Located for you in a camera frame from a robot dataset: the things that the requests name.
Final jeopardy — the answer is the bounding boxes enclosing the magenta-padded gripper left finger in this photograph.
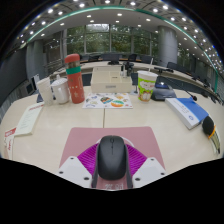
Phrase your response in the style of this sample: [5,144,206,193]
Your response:
[57,143,101,190]

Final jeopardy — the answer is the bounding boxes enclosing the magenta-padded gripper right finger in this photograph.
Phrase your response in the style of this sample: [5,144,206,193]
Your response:
[124,143,167,190]

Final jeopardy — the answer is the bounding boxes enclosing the black computer mouse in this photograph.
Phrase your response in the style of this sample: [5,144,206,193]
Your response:
[97,134,128,181]

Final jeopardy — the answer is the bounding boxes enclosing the pink mouse pad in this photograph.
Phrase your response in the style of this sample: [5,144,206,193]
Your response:
[59,125,166,191]

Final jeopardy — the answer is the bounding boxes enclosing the colourful sticker sheet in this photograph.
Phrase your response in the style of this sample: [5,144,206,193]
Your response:
[82,92,134,110]

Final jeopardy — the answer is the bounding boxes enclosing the blue and white book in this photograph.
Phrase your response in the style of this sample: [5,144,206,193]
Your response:
[164,97,210,130]

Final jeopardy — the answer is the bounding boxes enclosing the white paper leaflet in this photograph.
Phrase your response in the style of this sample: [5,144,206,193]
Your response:
[13,101,45,137]

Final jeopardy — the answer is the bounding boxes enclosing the black desk microphone console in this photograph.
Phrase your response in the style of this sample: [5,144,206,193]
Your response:
[150,81,198,102]

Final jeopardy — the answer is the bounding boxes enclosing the white lidded mug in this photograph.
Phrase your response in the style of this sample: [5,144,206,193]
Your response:
[50,77,71,105]

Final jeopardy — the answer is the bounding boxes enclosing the white paper cup green print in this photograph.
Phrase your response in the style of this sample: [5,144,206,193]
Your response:
[136,70,159,103]

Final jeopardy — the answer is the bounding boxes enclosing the red and white leaflet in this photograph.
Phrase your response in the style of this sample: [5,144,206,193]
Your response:
[3,126,18,160]

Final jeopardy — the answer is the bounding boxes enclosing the black orange white handheld tool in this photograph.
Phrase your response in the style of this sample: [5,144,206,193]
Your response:
[201,115,222,155]

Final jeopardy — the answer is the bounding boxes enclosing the red bottle with green band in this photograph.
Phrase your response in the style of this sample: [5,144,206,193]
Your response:
[64,53,86,105]

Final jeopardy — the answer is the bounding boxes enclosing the tall white cup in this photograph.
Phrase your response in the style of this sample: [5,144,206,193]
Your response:
[35,76,55,107]

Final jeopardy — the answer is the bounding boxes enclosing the long curved conference table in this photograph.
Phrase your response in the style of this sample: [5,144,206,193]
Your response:
[56,59,224,104]

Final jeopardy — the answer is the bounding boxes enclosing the black office chairs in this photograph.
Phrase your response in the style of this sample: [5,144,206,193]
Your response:
[79,51,221,98]

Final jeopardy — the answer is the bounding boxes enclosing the ceiling lights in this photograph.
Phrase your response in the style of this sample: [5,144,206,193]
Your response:
[13,0,224,68]

